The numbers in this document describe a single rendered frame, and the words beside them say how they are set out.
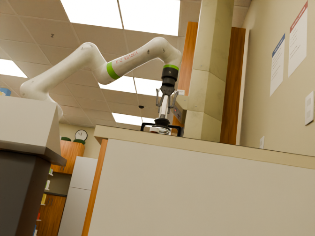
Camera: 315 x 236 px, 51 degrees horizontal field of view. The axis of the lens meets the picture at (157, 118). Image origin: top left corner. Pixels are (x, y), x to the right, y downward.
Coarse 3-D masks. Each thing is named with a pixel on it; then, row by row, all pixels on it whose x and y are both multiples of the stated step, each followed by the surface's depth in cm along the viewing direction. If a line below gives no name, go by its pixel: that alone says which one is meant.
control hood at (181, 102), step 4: (172, 96) 221; (180, 96) 220; (184, 96) 220; (188, 96) 220; (172, 100) 226; (176, 100) 219; (180, 100) 219; (184, 100) 219; (176, 104) 225; (180, 104) 218; (184, 104) 218; (180, 108) 221; (184, 108) 217; (172, 112) 248; (184, 112) 222; (184, 116) 230; (180, 120) 242; (184, 120) 238
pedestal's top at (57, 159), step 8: (0, 144) 161; (8, 144) 161; (16, 144) 160; (24, 144) 160; (16, 152) 165; (24, 152) 161; (32, 152) 159; (40, 152) 158; (48, 152) 163; (48, 160) 174; (56, 160) 174; (64, 160) 185
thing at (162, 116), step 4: (160, 116) 181; (164, 116) 180; (156, 120) 178; (160, 120) 177; (164, 120) 177; (168, 120) 179; (156, 124) 178; (160, 124) 177; (164, 124) 177; (168, 124) 179
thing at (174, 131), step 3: (144, 126) 250; (147, 126) 249; (150, 126) 249; (144, 129) 249; (147, 129) 248; (171, 129) 246; (174, 129) 245; (171, 132) 245; (174, 132) 245; (177, 132) 244; (174, 135) 244
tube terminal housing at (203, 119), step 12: (192, 72) 225; (204, 72) 225; (192, 84) 222; (204, 84) 222; (216, 84) 229; (192, 96) 220; (204, 96) 219; (216, 96) 228; (192, 108) 217; (204, 108) 217; (216, 108) 226; (192, 120) 214; (204, 120) 216; (216, 120) 224; (192, 132) 212; (204, 132) 214; (216, 132) 223
